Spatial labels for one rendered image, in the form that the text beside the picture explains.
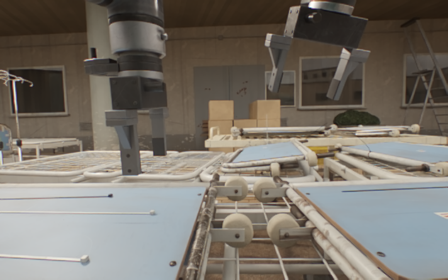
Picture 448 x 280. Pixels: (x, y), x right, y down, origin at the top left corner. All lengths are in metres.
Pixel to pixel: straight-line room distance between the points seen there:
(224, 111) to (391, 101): 4.99
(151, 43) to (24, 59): 8.40
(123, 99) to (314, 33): 0.34
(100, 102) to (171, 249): 4.44
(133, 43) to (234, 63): 6.08
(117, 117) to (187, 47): 6.38
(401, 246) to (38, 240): 0.56
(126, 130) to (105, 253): 0.18
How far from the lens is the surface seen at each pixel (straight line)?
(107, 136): 4.69
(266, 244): 1.54
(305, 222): 0.54
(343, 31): 0.49
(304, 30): 0.46
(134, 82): 0.38
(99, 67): 0.45
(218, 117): 3.80
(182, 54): 6.67
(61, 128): 7.95
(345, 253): 0.41
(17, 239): 0.52
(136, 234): 0.43
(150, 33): 0.42
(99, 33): 4.97
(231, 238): 0.48
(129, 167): 0.39
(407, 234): 0.49
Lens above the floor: 0.74
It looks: 4 degrees down
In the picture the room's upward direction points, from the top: 1 degrees counter-clockwise
